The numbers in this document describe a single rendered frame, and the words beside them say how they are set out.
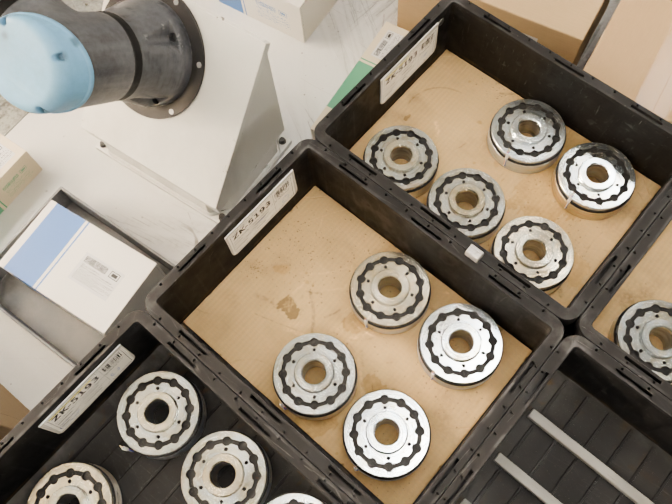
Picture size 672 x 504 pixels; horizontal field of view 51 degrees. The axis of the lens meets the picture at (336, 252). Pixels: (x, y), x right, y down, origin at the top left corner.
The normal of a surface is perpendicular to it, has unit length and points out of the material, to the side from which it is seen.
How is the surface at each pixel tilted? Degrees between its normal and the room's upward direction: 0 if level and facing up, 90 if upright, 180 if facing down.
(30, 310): 0
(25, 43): 49
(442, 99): 0
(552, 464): 0
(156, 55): 60
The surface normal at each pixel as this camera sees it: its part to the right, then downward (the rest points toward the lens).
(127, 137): -0.44, 0.32
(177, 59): 0.72, 0.33
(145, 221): -0.05, -0.38
